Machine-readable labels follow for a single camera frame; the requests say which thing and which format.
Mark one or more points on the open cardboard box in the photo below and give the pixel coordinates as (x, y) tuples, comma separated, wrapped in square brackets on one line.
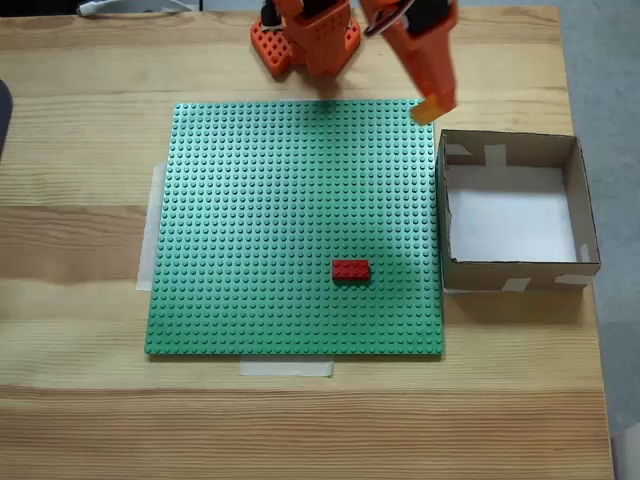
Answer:
[(520, 280)]

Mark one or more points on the black object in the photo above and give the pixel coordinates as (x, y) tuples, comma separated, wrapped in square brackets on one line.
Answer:
[(4, 115)]

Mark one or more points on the masking tape strip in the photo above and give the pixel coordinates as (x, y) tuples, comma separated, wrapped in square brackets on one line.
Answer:
[(285, 369), (147, 250)]

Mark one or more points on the red lego block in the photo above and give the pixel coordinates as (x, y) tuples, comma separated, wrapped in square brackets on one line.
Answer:
[(350, 270)]

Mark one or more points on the green lego baseplate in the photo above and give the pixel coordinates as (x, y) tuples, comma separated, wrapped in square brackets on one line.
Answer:
[(250, 250)]

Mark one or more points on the yellow lego block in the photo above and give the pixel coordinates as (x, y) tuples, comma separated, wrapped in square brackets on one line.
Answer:
[(425, 112)]

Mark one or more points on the white paper sheet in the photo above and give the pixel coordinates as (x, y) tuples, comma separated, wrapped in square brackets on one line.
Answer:
[(500, 220)]

